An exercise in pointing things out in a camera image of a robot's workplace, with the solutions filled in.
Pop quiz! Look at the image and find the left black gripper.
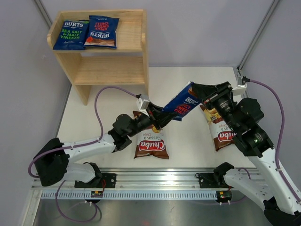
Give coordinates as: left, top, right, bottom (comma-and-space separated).
127, 102, 177, 137

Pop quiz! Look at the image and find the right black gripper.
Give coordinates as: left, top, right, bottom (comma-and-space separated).
192, 82, 241, 132

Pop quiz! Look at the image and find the Burts spicy chilli bag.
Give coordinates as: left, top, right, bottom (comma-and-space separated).
84, 15, 119, 49
162, 81, 200, 121

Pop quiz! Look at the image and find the Burts sea salt vinegar bag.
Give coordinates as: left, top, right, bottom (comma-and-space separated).
53, 20, 89, 50

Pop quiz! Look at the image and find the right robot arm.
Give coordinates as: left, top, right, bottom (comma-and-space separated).
192, 82, 301, 226

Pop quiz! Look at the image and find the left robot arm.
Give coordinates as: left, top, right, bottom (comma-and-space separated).
30, 104, 177, 187

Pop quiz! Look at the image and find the centre Chuba cassava chips bag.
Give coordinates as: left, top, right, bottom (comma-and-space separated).
134, 125, 169, 160

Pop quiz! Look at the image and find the chuba cassava chips bag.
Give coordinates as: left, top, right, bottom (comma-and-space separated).
200, 104, 235, 152
134, 125, 169, 160

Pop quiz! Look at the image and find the right Chuba cassava chips bag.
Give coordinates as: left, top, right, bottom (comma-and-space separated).
200, 104, 235, 152

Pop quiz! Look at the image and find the wooden two-tier shelf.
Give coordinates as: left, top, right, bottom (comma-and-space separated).
47, 9, 149, 105

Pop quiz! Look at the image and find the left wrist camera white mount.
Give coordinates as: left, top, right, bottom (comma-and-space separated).
136, 94, 150, 116

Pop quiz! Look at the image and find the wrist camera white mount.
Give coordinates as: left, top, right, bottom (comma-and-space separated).
232, 76, 250, 96
136, 94, 150, 116

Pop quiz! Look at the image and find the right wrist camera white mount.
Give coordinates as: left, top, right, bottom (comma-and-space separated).
232, 76, 250, 96

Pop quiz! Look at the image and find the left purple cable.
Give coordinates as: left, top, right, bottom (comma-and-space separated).
28, 86, 142, 223

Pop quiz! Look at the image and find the purple cable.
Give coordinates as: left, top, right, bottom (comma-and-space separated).
246, 79, 301, 205
28, 86, 142, 223

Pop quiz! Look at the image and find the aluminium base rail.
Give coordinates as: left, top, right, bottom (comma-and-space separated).
32, 167, 261, 191

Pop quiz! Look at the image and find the white slotted cable duct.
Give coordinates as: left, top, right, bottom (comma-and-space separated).
41, 190, 217, 200

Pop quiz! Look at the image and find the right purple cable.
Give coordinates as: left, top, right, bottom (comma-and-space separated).
246, 79, 301, 205

